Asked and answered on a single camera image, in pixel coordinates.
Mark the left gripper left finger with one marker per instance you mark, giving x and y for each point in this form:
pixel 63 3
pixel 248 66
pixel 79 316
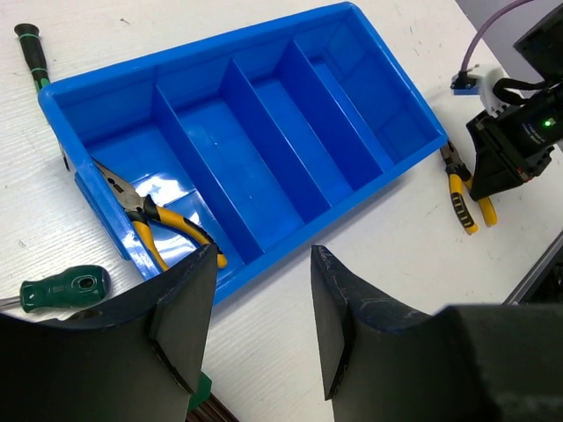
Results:
pixel 135 357

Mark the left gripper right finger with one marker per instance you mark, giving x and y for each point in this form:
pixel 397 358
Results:
pixel 382 360

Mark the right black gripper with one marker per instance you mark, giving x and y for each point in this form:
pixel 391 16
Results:
pixel 516 145

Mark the green stubby screwdriver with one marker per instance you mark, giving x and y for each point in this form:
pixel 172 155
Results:
pixel 76 287

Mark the yellow black needle-nose pliers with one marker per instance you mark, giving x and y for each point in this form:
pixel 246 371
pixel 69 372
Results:
pixel 140 210

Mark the green hex key set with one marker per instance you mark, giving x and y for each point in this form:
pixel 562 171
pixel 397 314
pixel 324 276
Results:
pixel 204 406

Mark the blue divided plastic bin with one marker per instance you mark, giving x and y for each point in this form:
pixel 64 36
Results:
pixel 263 136

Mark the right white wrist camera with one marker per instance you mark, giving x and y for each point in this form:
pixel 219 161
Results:
pixel 479 81

